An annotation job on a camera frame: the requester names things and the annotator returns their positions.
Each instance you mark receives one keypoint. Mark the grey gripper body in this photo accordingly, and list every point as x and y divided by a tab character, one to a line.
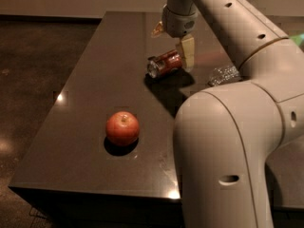
179	25

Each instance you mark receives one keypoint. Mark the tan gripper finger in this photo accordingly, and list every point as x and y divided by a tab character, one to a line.
186	50
157	30

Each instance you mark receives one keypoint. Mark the red coke can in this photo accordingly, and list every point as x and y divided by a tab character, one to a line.
162	65

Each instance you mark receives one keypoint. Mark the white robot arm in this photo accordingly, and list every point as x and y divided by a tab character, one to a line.
224	134

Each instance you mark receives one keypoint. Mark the clear plastic water bottle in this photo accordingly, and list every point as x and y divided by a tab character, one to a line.
223	75

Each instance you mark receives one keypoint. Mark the red apple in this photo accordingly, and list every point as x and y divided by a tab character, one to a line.
122	128

